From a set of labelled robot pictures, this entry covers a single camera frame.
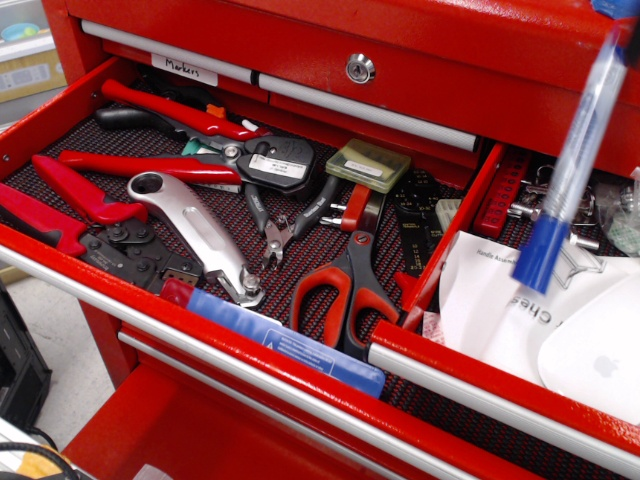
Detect cardboard box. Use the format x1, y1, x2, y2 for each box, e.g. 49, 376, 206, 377
1, 50, 67, 102

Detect white apple mouse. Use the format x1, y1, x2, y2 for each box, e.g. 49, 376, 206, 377
537, 274, 639, 425

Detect black crate on floor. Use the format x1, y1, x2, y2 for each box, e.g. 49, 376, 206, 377
1, 284, 52, 428

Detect black handled pliers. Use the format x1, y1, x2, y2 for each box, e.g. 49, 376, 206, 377
94, 107, 188, 142

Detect silver chest lock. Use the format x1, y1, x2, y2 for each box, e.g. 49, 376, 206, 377
345, 53, 376, 84

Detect black wire stripper gauge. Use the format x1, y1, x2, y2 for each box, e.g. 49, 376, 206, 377
392, 169, 443, 278

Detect red black punch pliers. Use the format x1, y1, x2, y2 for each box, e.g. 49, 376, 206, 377
58, 79, 315, 200

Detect red screwdriver bit holder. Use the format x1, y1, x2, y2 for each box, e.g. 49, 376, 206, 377
319, 184, 372, 232

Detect blue red flat tool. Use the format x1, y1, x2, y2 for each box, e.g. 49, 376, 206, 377
160, 279, 386, 398

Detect clear yellow plastic case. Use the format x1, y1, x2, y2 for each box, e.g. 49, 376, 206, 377
325, 139, 411, 194

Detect red open drawer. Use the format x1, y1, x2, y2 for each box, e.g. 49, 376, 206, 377
0, 56, 491, 480
368, 143, 639, 478

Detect blue white marker pen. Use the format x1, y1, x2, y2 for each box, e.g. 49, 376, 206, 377
512, 25, 627, 294

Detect white markers label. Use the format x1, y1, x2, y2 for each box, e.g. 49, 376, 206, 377
151, 53, 218, 86

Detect silver cable stripper tool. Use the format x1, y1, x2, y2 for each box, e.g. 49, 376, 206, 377
127, 171, 265, 308

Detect red bit holder strip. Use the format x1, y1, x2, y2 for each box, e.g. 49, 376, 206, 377
473, 147, 532, 239

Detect silver key bunch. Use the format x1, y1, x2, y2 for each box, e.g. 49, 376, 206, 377
507, 164, 598, 226

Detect small grey flush cutters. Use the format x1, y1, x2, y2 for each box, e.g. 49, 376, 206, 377
244, 175, 341, 269

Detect clear plastic hardware bag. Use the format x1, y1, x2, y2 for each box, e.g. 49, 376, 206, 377
595, 166, 639, 257

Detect red tool chest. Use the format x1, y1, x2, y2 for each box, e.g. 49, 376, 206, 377
41, 0, 640, 480

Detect white paper manual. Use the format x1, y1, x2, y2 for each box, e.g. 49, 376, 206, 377
439, 231, 639, 385

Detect red right open drawer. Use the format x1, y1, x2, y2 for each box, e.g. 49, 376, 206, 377
368, 143, 639, 478

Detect red handled crimping tool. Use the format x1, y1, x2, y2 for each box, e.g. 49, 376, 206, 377
0, 153, 204, 296

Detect red left open drawer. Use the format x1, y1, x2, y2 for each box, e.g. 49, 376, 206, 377
0, 56, 491, 480

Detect red black scissors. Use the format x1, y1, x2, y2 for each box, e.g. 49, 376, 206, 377
289, 230, 399, 360

